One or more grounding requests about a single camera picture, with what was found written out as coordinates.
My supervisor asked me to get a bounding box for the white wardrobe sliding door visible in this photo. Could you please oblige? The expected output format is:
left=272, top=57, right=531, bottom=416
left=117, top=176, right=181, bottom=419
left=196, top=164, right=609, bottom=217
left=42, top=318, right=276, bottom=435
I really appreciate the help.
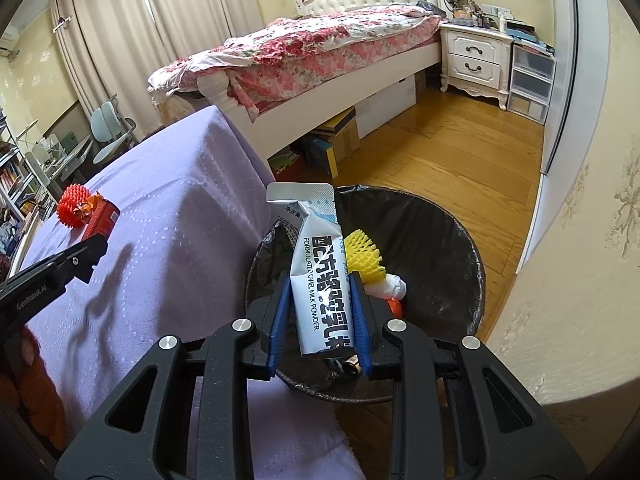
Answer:
left=515, top=0, right=608, bottom=276

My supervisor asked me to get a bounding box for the pink floral duvet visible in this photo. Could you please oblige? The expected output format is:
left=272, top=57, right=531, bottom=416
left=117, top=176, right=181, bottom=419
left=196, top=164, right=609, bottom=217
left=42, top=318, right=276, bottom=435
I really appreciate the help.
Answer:
left=147, top=4, right=448, bottom=96

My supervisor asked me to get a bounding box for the beige curtain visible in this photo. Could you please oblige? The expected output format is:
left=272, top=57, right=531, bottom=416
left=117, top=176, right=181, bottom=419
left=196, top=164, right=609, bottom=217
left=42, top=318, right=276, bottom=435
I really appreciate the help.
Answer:
left=50, top=0, right=156, bottom=136
left=137, top=0, right=266, bottom=56

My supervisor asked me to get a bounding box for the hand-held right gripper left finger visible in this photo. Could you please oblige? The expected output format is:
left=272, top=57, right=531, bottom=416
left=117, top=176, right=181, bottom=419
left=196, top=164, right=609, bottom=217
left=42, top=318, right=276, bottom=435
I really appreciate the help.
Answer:
left=54, top=272, right=292, bottom=480

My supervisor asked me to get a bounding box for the white storage box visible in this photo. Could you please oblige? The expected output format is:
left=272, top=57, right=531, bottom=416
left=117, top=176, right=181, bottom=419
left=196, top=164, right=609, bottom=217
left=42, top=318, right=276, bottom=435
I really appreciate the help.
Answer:
left=357, top=74, right=418, bottom=138

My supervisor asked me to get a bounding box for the person's left hand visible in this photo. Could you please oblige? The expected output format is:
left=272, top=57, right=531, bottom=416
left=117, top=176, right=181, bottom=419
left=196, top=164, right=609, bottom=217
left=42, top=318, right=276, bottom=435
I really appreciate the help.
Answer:
left=12, top=332, right=35, bottom=367

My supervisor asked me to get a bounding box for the red spiky ball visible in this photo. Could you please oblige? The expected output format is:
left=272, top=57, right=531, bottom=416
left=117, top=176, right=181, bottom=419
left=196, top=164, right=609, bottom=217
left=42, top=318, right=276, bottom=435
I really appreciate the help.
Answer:
left=56, top=184, right=91, bottom=228

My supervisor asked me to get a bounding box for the white blue powder sachet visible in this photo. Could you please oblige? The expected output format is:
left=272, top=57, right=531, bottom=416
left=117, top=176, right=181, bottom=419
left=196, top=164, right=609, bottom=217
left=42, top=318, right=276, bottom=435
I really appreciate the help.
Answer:
left=266, top=182, right=357, bottom=359

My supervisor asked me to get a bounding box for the clear plastic drawer unit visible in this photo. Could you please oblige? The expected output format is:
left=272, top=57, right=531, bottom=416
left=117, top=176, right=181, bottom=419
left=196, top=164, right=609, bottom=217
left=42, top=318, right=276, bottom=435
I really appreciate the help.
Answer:
left=506, top=42, right=557, bottom=125

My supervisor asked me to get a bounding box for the white bed with tufted headboard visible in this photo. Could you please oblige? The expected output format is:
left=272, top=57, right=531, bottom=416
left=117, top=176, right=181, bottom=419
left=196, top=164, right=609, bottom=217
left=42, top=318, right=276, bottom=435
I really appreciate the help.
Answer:
left=147, top=0, right=448, bottom=171

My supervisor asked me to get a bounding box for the white paper towel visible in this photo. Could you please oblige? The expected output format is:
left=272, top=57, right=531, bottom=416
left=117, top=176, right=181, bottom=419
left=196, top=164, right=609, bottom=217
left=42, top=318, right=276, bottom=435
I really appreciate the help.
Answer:
left=365, top=274, right=407, bottom=301

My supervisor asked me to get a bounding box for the white nightstand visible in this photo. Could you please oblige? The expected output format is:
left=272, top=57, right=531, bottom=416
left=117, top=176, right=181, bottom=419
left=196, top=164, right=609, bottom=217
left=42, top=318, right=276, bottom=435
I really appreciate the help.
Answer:
left=439, top=22, right=515, bottom=110

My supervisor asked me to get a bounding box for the purple tablecloth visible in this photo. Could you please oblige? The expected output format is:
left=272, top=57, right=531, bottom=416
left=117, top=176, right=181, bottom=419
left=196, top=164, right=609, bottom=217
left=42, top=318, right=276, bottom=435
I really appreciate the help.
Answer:
left=10, top=105, right=368, bottom=480

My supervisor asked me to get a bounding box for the black bag lined trash bin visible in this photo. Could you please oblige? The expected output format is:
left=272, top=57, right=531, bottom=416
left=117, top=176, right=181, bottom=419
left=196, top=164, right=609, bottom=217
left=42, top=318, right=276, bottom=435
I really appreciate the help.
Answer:
left=244, top=185, right=487, bottom=405

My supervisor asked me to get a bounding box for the study desk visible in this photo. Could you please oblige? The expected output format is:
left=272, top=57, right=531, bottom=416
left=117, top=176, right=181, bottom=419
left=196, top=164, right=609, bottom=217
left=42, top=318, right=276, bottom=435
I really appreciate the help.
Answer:
left=25, top=132, right=96, bottom=186

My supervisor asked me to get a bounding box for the red pack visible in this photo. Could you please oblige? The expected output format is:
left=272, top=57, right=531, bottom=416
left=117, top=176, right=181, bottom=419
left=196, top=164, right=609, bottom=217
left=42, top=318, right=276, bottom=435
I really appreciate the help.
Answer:
left=80, top=199, right=121, bottom=241

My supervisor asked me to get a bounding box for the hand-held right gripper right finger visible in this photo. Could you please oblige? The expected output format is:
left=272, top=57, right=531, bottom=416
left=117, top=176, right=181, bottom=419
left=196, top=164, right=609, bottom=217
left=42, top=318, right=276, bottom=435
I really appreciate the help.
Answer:
left=349, top=270, right=587, bottom=480

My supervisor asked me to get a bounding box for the light blue desk chair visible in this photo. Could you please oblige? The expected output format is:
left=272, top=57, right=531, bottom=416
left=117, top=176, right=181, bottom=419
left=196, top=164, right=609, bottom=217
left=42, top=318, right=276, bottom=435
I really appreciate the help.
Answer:
left=90, top=101, right=138, bottom=165

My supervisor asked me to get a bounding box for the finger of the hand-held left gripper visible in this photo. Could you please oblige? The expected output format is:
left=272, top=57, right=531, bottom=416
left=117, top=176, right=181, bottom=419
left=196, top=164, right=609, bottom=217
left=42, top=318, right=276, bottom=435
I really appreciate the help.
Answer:
left=50, top=234, right=109, bottom=286

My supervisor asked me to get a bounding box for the blue book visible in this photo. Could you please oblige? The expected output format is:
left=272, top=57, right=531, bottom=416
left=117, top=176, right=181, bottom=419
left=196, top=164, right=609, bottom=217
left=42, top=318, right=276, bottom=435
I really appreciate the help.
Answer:
left=510, top=20, right=556, bottom=53

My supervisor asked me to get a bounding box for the white bookshelf with books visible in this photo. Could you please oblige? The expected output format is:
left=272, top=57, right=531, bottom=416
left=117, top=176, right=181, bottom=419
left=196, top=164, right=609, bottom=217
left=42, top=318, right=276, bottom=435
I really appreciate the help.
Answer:
left=0, top=115, right=56, bottom=261

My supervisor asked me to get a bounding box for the yellow spiky ball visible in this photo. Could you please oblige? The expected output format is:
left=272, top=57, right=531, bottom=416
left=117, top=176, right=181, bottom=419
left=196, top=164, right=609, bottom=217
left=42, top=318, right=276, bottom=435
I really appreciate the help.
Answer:
left=345, top=229, right=386, bottom=283

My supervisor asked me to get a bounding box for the green printed box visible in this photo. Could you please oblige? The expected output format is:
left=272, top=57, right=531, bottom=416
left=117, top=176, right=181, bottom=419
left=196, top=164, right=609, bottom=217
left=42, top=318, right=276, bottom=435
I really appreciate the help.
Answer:
left=267, top=147, right=303, bottom=181

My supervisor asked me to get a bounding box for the cardboard box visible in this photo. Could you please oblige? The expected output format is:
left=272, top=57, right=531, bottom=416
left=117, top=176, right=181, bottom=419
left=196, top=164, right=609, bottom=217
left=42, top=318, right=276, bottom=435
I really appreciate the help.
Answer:
left=305, top=110, right=362, bottom=181

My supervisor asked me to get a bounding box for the pink floral bed sheet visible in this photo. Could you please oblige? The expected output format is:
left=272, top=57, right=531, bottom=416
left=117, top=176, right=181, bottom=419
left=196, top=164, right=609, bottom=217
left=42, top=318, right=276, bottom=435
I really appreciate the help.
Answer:
left=227, top=30, right=441, bottom=113

